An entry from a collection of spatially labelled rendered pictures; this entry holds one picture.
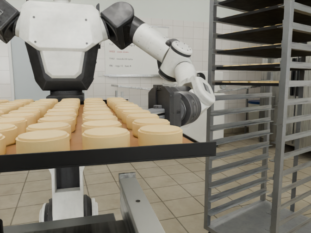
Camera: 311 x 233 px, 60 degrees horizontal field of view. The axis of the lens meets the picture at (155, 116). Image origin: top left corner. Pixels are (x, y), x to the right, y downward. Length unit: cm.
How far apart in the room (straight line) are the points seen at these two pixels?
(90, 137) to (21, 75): 431
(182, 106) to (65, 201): 57
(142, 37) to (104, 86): 357
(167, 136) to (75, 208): 77
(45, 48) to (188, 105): 55
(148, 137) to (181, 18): 482
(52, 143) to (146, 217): 16
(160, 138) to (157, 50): 74
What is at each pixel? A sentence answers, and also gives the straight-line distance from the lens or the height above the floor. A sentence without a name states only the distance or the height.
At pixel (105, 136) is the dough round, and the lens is 27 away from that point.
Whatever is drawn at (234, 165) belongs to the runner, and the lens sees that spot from 190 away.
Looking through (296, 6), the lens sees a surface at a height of 141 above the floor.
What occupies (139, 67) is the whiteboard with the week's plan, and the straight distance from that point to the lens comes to 468.
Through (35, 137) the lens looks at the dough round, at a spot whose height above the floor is 102.
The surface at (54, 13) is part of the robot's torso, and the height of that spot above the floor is 129.
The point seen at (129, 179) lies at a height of 90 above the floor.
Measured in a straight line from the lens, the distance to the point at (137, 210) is 38.
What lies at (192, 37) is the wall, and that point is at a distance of 511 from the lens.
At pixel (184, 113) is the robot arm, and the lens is 64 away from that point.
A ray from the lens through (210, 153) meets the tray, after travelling 28.
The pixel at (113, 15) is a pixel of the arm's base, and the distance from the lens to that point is 106.
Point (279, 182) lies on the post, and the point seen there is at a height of 58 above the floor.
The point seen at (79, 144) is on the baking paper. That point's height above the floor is 100.
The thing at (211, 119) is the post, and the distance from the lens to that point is 165.
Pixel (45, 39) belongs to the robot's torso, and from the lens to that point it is 99.
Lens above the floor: 107
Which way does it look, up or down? 8 degrees down
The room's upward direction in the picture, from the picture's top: straight up
